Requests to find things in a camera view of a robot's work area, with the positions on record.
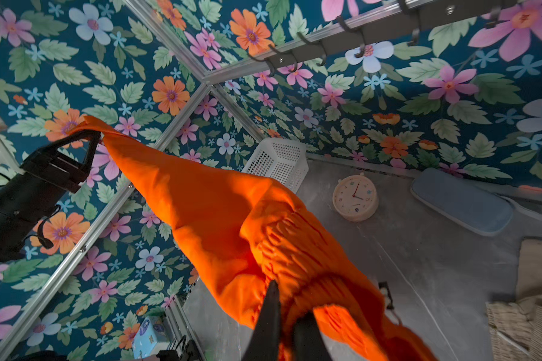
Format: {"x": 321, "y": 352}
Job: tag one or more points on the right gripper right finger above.
{"x": 308, "y": 344}

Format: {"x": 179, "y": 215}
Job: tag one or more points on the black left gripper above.
{"x": 48, "y": 164}

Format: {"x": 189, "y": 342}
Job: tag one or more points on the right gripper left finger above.
{"x": 265, "y": 340}

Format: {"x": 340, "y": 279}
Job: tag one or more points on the orange shorts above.
{"x": 241, "y": 232}

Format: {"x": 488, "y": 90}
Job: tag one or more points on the beige drawstring shorts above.
{"x": 516, "y": 327}

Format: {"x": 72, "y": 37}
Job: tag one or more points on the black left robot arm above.
{"x": 31, "y": 198}

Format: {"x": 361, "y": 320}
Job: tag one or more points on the blue tissue pack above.
{"x": 151, "y": 338}

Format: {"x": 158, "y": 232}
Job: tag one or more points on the pink round alarm clock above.
{"x": 355, "y": 198}

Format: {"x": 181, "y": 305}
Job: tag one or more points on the white plastic laundry basket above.
{"x": 280, "y": 159}

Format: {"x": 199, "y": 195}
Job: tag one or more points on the grey-blue pencil case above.
{"x": 465, "y": 204}

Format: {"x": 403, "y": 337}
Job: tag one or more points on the black wall hook rail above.
{"x": 399, "y": 19}

